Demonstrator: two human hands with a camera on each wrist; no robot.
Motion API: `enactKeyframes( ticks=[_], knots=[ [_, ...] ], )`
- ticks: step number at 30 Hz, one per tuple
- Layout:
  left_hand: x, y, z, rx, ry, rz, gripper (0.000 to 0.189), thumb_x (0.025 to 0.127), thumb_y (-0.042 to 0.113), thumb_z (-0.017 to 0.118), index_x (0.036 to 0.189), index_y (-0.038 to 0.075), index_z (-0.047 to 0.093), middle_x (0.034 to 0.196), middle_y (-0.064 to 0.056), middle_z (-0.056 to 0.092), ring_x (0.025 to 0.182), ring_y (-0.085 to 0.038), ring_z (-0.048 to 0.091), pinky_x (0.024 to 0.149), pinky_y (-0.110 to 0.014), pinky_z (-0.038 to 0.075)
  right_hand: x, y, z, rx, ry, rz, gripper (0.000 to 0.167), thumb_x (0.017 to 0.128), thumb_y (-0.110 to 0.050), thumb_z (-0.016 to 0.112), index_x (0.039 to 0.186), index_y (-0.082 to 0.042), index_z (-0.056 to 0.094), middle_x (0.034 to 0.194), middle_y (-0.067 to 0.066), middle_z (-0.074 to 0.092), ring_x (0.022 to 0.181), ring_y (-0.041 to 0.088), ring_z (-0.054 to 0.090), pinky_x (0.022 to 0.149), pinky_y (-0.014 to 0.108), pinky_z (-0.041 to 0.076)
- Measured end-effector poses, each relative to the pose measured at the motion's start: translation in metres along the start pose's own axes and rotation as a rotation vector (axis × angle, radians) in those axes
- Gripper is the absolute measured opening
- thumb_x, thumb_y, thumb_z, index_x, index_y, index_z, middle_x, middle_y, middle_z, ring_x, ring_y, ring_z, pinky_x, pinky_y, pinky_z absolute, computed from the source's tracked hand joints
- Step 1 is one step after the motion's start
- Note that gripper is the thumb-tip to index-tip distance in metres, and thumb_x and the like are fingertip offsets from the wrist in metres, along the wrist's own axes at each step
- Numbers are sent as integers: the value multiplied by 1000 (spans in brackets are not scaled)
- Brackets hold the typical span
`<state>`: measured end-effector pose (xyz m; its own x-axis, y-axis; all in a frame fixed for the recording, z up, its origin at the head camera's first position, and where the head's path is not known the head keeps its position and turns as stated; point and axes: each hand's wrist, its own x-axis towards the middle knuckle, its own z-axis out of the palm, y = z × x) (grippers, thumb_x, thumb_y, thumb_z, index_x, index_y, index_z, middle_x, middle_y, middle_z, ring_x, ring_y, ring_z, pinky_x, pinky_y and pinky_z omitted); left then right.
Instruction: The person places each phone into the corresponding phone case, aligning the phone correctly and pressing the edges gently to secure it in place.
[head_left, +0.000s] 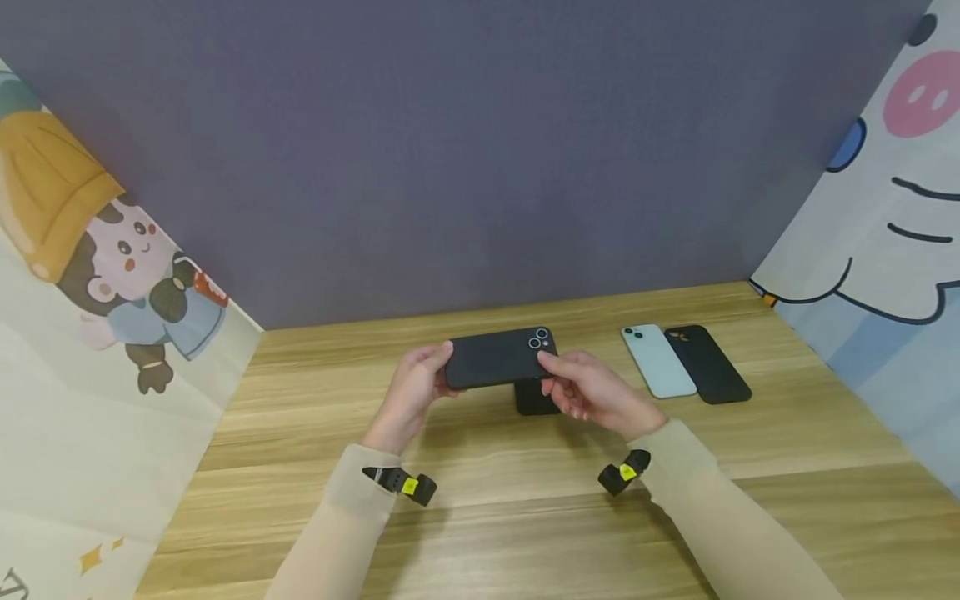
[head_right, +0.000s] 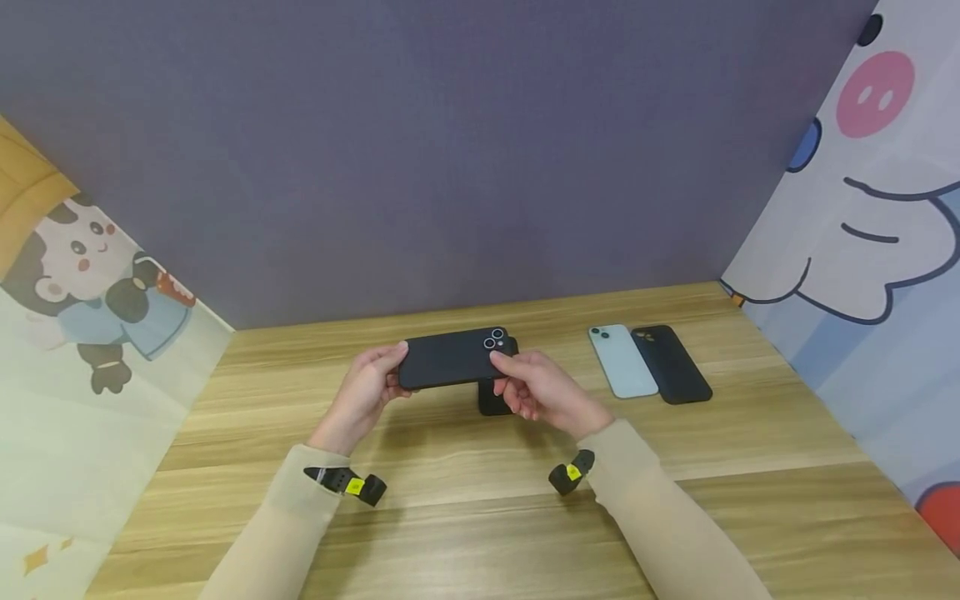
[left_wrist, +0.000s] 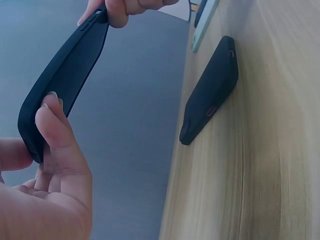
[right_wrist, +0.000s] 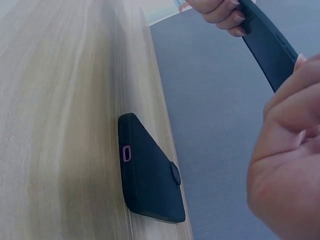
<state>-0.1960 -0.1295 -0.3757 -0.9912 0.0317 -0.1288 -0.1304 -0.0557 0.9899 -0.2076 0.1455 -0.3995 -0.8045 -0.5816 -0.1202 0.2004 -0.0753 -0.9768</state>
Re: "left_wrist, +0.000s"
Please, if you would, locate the person's left hand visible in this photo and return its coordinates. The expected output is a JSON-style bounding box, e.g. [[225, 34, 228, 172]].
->
[[0, 91, 94, 240]]

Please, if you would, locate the black phone case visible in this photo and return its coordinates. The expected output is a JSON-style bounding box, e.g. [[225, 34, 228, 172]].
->
[[179, 35, 239, 146], [17, 3, 111, 165]]

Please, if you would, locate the dark blue phone case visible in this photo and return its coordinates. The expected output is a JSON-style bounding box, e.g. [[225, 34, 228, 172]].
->
[[193, 0, 209, 28]]

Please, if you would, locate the black cable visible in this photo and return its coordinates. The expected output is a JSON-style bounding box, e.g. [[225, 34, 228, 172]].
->
[[186, 0, 198, 23]]

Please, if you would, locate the person's right hand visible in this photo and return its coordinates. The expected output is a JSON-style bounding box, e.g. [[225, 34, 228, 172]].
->
[[76, 0, 180, 30]]

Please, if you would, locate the light green phone case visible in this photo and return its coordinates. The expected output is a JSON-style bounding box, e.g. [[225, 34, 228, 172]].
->
[[191, 0, 221, 54]]

